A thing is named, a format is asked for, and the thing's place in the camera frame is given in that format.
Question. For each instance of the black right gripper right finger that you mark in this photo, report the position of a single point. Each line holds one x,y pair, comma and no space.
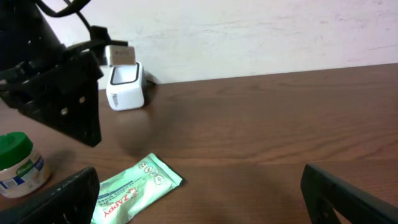
325,195

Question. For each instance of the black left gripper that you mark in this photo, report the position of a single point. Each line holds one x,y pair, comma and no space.
64,97

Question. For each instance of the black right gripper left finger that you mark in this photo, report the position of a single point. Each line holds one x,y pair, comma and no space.
72,200

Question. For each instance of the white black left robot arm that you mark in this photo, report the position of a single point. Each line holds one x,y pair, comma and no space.
27,37

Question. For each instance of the teal wet wipes packet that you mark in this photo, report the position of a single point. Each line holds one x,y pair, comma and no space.
124,195

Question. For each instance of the green lid white jar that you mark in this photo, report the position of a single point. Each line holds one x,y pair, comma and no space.
23,169

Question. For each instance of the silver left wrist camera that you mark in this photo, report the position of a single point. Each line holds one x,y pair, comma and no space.
119,55

